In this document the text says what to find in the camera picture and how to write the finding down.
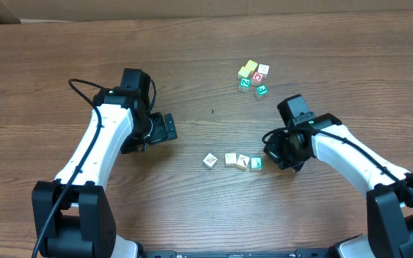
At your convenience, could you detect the yellow top wooden block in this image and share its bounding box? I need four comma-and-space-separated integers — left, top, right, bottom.
224, 153, 237, 167

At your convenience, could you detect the green A block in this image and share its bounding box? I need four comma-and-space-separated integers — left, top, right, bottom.
250, 157, 263, 171

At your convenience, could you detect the green Z block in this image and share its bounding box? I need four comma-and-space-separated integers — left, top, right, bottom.
238, 77, 251, 92

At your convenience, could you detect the white block with blue side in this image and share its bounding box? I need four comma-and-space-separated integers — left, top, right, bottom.
202, 153, 218, 170

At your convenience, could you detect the white block with letters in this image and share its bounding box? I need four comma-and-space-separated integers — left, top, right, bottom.
257, 64, 270, 79

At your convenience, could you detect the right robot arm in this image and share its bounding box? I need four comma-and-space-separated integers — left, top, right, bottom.
262, 95, 413, 257

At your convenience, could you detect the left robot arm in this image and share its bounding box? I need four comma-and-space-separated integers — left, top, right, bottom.
32, 68, 177, 258

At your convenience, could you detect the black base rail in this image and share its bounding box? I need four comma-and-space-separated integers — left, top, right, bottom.
138, 247, 341, 258

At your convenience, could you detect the red letter block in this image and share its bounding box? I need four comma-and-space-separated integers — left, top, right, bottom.
250, 72, 264, 86

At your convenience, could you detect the green E block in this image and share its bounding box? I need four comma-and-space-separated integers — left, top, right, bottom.
254, 85, 269, 100

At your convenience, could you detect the yellow block front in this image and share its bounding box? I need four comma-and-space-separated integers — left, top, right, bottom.
237, 67, 252, 80

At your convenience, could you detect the yellow block rear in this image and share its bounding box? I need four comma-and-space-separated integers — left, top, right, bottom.
245, 59, 258, 73

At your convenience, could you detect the white block with feather picture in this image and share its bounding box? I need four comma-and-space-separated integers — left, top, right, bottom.
235, 154, 250, 171

